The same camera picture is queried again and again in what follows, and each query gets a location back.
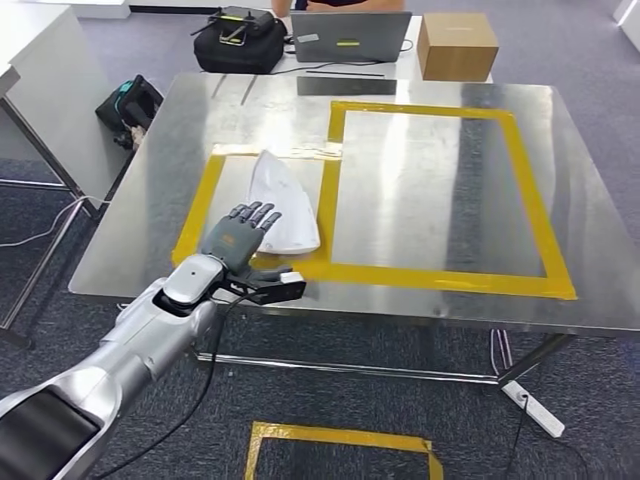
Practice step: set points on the black and teal backpack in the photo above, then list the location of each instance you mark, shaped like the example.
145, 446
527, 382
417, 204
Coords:
130, 106

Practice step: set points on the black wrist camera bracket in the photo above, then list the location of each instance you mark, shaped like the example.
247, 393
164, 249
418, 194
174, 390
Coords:
260, 291

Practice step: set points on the yellow tape double frame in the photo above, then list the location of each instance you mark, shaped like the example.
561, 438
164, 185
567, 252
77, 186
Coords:
327, 218

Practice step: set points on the grey laptop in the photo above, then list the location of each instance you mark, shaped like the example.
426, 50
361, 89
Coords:
375, 33

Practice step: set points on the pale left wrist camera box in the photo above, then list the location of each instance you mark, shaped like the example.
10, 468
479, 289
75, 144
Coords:
291, 278

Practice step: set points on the yellow floor tape square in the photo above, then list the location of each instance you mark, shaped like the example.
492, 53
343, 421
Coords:
340, 436

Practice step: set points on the black remote controller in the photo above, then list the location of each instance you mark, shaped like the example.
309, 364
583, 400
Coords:
244, 20

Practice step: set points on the white power strip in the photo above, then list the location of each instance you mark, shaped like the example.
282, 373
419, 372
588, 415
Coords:
537, 412

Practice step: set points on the white display plinth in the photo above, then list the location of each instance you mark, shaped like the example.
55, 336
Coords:
100, 8
631, 23

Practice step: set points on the white desk with chrome legs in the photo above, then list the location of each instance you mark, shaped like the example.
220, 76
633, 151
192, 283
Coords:
60, 99

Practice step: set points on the black carry bag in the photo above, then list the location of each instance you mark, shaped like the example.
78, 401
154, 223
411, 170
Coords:
240, 56

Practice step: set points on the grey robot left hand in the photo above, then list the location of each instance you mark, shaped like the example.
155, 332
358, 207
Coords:
235, 242

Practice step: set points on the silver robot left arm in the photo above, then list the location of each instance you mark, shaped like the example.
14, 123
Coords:
140, 344

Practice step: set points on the brown cardboard box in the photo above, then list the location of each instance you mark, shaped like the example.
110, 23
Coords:
457, 60

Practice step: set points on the stainless steel workbench table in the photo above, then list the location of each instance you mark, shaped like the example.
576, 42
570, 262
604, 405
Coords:
410, 199

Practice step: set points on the white plastic shell part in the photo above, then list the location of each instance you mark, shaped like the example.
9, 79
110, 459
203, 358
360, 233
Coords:
290, 205

